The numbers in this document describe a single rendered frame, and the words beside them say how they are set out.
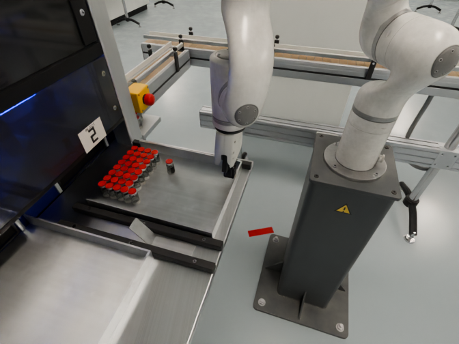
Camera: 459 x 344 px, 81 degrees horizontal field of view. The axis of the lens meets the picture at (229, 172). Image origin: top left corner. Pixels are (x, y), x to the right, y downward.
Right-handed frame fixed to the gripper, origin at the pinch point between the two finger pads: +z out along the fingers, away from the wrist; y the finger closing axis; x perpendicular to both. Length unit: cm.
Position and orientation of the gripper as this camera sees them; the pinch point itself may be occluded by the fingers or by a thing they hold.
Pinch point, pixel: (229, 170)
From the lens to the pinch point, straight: 74.8
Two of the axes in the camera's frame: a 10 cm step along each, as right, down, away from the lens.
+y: -2.9, 6.6, -7.0
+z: 0.0, 7.3, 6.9
